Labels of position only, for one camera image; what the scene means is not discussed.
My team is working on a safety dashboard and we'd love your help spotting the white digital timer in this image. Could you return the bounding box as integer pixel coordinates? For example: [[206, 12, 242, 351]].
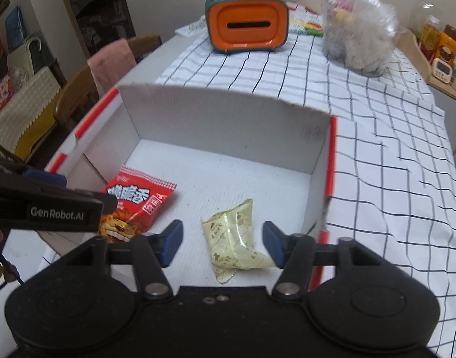
[[432, 58, 452, 85]]

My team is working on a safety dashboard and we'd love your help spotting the cream yellow snack packet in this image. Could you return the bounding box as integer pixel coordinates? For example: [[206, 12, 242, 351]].
[[202, 199, 274, 284]]

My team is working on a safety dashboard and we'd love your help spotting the white black grid tablecloth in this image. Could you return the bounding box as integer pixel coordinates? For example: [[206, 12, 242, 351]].
[[39, 10, 456, 358]]

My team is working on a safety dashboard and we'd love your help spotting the red snack packet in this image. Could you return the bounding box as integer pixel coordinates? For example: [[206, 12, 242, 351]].
[[98, 166, 177, 243]]

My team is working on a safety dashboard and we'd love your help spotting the red and white cardboard box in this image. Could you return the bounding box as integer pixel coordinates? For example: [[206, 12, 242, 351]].
[[47, 84, 336, 289]]

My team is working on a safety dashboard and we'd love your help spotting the dark wooden bookshelf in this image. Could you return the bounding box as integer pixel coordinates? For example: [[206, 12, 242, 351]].
[[63, 0, 136, 58]]

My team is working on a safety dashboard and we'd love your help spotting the orange green tissue box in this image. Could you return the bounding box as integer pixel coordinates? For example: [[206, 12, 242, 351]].
[[204, 0, 289, 54]]

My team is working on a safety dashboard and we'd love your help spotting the clear plastic bag of snacks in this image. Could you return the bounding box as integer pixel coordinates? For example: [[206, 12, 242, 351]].
[[322, 0, 399, 77]]

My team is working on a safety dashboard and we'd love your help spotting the pink towel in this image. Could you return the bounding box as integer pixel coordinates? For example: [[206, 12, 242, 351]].
[[87, 39, 137, 97]]

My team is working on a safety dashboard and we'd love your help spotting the wooden chair with towel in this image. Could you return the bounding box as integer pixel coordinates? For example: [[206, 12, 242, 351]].
[[53, 34, 162, 130]]

